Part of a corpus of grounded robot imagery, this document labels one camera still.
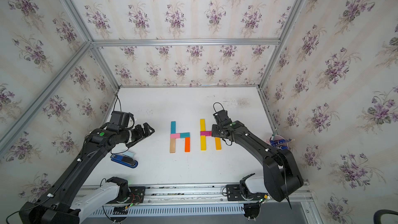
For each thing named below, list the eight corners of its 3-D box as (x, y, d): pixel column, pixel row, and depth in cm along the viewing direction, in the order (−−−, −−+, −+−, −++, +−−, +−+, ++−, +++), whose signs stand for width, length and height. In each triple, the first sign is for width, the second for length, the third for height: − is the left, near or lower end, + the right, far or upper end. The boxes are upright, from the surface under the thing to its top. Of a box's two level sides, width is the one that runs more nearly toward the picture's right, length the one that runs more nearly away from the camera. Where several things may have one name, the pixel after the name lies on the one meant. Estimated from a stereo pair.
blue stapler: (111, 161, 85) (108, 158, 82) (115, 155, 88) (113, 152, 85) (135, 169, 83) (133, 166, 80) (139, 162, 85) (136, 160, 82)
